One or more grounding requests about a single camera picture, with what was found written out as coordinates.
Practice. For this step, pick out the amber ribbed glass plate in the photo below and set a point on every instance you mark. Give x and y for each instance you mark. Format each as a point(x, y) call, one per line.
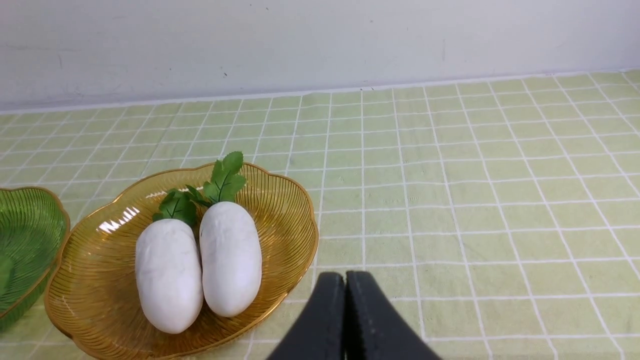
point(92, 295)

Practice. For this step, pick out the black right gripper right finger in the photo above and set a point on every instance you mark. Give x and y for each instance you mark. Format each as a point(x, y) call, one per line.
point(374, 330)

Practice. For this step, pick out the green ribbed glass plate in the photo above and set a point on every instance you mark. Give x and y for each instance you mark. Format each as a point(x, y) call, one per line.
point(33, 225)

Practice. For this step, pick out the green checked tablecloth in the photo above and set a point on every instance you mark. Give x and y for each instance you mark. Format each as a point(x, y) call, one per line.
point(500, 218)

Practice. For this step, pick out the white toy radish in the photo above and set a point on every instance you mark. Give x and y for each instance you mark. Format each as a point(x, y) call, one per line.
point(231, 255)
point(168, 272)

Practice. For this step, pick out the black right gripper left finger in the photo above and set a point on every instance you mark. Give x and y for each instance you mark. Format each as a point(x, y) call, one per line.
point(317, 333)

